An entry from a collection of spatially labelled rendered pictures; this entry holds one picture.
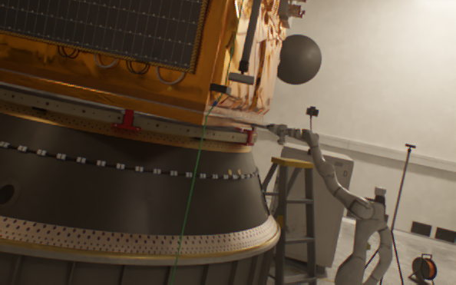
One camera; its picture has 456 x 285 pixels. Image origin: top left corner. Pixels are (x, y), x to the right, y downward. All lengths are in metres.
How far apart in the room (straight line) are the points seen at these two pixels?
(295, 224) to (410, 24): 5.68
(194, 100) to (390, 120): 8.50
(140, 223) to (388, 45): 8.69
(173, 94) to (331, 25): 8.52
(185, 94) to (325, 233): 4.54
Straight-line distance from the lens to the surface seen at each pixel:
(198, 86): 1.79
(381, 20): 10.31
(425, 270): 7.19
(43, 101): 2.17
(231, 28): 1.85
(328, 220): 6.09
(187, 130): 2.17
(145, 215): 2.05
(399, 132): 10.14
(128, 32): 1.87
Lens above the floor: 1.83
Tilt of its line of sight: 2 degrees down
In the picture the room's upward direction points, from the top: 12 degrees clockwise
